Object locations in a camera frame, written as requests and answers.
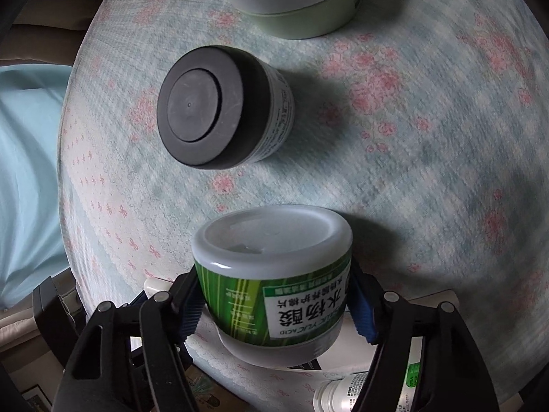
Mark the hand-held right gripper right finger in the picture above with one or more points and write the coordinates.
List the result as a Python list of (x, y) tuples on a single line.
[(364, 315)]

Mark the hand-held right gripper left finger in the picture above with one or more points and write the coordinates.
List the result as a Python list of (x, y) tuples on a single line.
[(191, 309)]

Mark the green label white jar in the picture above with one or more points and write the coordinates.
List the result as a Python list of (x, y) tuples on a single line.
[(274, 283)]

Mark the white box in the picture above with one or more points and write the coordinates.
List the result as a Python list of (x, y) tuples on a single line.
[(347, 347)]

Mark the green label white tube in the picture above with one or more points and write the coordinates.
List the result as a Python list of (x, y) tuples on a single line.
[(414, 371)]

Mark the white plastic bottle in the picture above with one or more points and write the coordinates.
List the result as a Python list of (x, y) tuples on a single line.
[(339, 395)]

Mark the floral quilted blanket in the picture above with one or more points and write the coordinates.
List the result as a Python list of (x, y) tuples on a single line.
[(300, 146)]

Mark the black lid white jar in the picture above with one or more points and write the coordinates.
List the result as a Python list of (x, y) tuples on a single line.
[(214, 107)]

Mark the light blue cloth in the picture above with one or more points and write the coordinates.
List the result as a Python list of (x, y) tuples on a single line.
[(28, 184)]

